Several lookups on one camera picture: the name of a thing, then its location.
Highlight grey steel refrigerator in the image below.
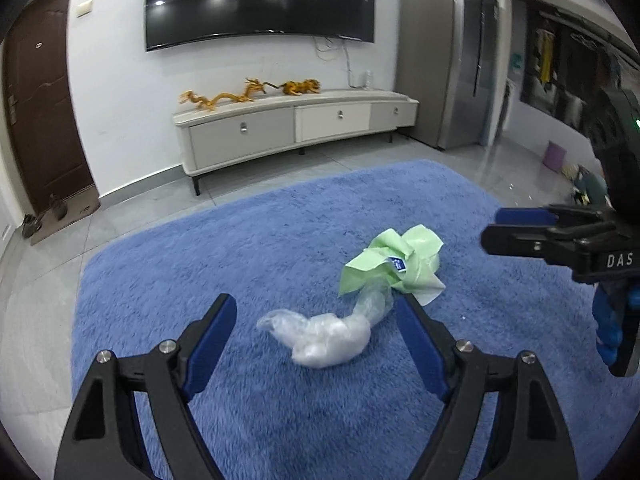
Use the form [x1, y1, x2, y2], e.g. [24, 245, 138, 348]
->
[397, 0, 500, 152]

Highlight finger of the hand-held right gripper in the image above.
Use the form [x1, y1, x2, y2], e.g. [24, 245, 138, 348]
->
[480, 223, 551, 262]
[494, 207, 559, 227]

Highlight brown door mat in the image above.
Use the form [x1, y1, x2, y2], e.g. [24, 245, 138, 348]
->
[29, 184, 102, 247]

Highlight golden tiger figurine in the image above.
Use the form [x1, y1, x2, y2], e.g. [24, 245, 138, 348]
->
[280, 79, 322, 97]

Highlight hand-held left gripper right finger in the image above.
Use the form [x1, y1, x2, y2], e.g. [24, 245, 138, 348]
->
[395, 294, 580, 480]

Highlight dark brown door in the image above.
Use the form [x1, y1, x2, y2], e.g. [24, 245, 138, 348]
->
[2, 0, 97, 217]

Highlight golden dragon figurine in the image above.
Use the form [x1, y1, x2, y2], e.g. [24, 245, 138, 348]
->
[180, 78, 281, 112]

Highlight purple waste bin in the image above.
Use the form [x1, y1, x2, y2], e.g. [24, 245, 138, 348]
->
[544, 141, 566, 170]

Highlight clear plastic bag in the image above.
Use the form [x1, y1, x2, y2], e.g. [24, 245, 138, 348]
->
[256, 282, 396, 370]

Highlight person's right hand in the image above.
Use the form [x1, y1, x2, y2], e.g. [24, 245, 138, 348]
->
[592, 282, 629, 367]

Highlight television cables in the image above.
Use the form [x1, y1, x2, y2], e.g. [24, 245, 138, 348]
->
[314, 35, 352, 87]

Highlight blue shaggy rug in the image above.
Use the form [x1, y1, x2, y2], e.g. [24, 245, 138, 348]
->
[70, 159, 640, 480]

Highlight green paper wrapper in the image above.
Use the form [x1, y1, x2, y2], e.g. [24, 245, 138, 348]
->
[339, 225, 446, 307]

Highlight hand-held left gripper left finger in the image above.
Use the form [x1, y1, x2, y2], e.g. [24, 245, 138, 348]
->
[54, 293, 238, 480]

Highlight large black wall television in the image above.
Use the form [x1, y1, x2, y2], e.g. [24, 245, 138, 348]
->
[145, 0, 376, 53]

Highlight white and grey television cabinet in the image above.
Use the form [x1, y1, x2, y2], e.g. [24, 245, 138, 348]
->
[172, 89, 420, 197]

